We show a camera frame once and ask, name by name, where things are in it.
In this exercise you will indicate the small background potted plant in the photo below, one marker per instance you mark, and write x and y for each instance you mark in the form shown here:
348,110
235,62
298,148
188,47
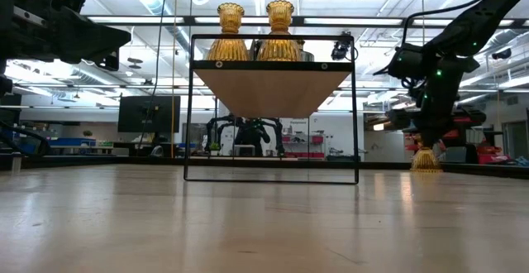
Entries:
214,147

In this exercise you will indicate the black monitor screen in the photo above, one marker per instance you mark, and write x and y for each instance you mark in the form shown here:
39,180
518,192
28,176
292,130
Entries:
140,113

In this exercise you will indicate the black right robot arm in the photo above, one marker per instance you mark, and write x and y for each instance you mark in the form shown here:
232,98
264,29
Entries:
475,25

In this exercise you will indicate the black table rail frame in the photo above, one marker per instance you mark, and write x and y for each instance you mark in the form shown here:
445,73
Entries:
124,161

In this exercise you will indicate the red storage bins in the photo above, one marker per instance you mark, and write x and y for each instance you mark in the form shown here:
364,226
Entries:
465,120

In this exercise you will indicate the wooden shelf riser black frame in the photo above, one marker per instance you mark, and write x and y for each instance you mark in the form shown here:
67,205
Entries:
268,91

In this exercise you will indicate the background black robot arm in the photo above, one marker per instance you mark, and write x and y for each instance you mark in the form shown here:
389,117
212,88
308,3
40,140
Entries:
217,126
277,130

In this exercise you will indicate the black overhead rig frame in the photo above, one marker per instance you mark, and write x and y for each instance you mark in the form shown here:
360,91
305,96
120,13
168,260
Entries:
351,20

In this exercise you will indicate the person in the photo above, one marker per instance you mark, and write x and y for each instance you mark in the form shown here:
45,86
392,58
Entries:
250,138

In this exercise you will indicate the amber ribbed glass candle holder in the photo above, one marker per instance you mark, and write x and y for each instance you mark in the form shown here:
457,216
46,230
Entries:
227,49
279,49
425,161

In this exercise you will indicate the black hanging camera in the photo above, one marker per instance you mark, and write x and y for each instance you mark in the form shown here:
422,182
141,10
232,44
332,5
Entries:
340,50
502,54

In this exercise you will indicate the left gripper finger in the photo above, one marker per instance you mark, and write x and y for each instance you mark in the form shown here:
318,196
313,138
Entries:
91,31
91,49

